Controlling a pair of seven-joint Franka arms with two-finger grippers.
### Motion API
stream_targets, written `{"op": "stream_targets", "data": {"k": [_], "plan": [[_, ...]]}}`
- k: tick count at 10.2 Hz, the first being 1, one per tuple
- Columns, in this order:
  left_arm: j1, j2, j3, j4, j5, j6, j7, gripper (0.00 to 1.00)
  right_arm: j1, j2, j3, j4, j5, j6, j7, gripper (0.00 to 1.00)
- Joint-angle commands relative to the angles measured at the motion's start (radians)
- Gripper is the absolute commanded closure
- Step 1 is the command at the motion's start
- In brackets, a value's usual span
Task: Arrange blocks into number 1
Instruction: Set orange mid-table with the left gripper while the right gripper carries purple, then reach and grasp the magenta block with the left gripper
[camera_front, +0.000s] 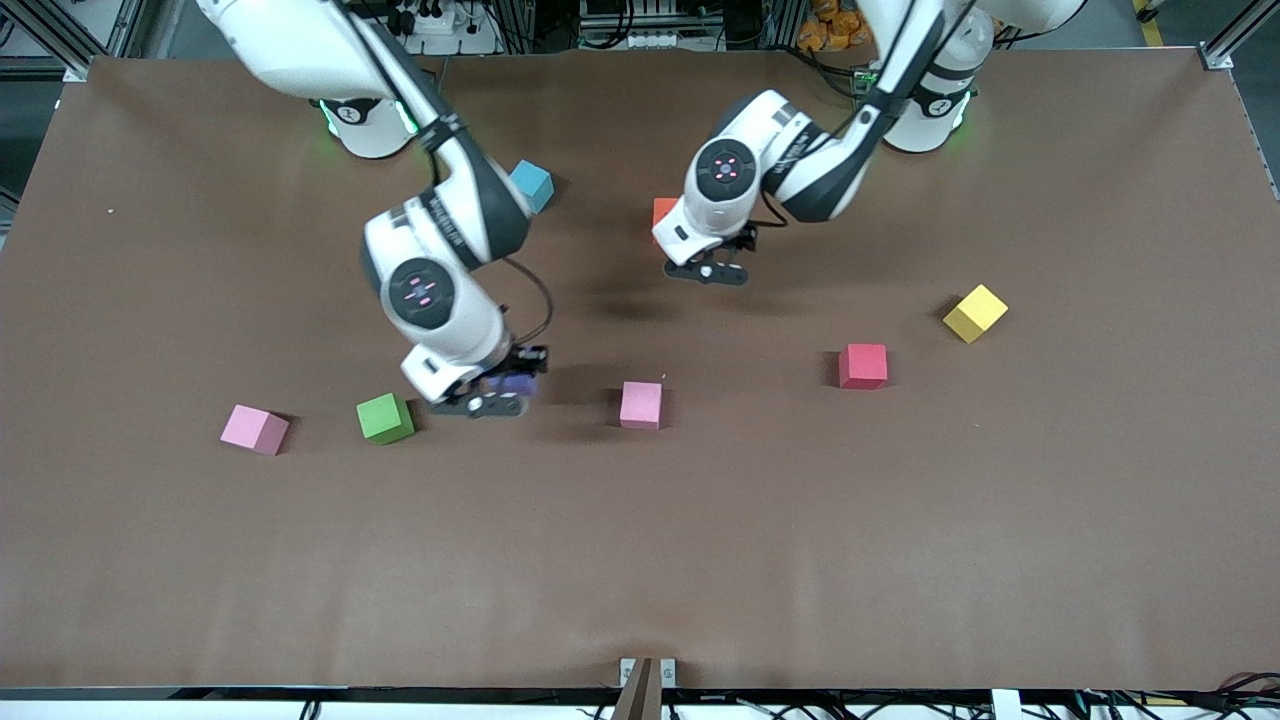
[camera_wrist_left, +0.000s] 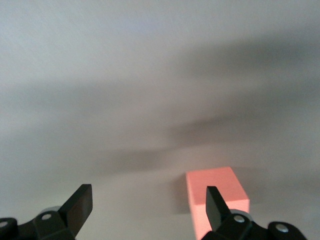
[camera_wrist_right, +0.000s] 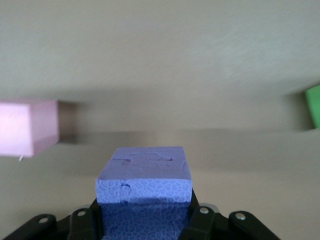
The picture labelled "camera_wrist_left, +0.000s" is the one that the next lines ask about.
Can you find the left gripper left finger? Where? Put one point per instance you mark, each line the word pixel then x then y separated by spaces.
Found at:
pixel 77 207

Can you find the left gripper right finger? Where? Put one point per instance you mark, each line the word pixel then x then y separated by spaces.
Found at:
pixel 215 207

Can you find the orange foam cube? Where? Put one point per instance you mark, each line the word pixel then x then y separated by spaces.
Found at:
pixel 212 180

